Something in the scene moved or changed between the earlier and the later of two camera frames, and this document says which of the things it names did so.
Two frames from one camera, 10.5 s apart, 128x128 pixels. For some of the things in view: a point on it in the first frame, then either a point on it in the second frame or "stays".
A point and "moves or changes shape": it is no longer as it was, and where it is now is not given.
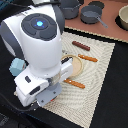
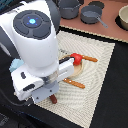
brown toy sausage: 81,45 moves or changes shape
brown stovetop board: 109,13 stays
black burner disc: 97,3 stays
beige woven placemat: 79,94 stays
